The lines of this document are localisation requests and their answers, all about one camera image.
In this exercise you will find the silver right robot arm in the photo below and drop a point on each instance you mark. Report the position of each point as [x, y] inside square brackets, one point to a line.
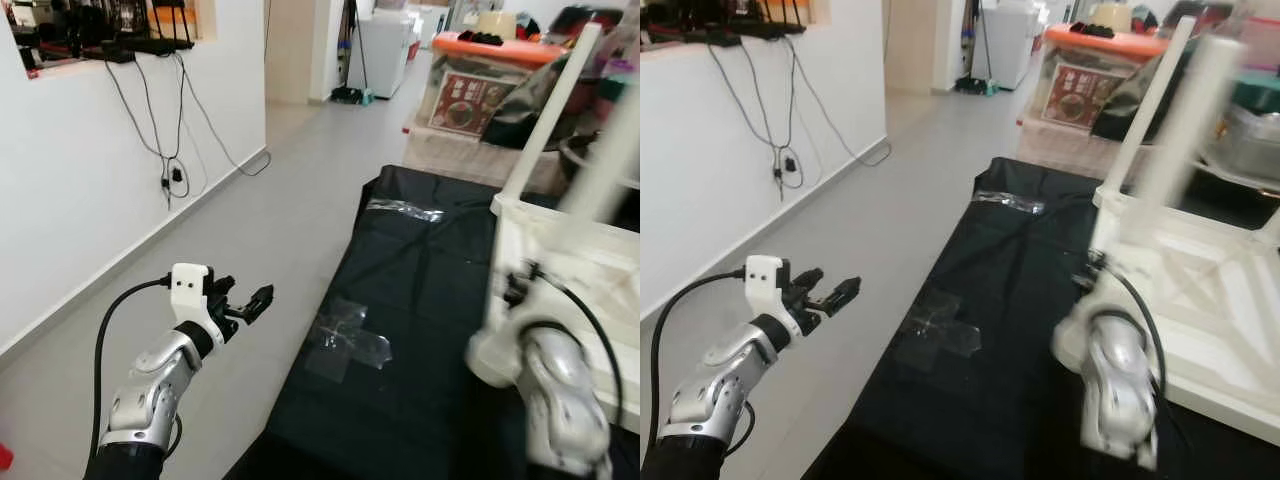
[560, 400]
[1120, 390]

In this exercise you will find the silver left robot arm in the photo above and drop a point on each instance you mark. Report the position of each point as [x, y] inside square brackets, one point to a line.
[715, 385]
[150, 395]

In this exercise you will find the white plastic children table top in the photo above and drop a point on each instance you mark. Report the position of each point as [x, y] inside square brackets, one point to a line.
[600, 280]
[1210, 290]

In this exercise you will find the clear adhesive tape strip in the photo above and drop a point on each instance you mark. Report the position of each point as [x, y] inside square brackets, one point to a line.
[1008, 202]
[405, 210]

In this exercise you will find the beige patterned storage box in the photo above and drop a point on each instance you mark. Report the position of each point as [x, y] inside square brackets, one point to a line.
[1060, 150]
[450, 160]

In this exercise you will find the black bag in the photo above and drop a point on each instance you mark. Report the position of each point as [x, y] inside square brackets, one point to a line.
[520, 110]
[1120, 105]

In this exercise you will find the clear storage box orange lid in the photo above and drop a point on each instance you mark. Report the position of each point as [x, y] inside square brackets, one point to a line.
[470, 90]
[1075, 85]

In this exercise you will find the green mop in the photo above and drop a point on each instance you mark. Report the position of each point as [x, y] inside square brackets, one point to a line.
[975, 87]
[352, 95]

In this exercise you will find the black router with antennas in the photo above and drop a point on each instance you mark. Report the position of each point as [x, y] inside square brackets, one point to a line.
[110, 35]
[720, 25]

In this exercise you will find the white appliance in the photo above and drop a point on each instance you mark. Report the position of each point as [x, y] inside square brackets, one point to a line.
[380, 50]
[1010, 40]

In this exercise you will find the clear plastic container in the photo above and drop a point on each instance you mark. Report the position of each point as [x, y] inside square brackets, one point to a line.
[1250, 145]

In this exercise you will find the dark green pot lid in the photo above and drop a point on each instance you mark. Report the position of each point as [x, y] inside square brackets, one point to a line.
[1260, 92]

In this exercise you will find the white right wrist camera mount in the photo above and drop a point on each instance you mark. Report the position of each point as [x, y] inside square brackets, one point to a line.
[1090, 295]
[525, 300]

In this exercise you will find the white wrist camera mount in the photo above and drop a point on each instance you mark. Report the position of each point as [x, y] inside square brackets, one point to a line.
[1090, 295]
[765, 278]
[525, 300]
[190, 285]

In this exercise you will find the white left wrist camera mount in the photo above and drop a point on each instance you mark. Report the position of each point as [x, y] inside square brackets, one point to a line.
[765, 278]
[190, 285]

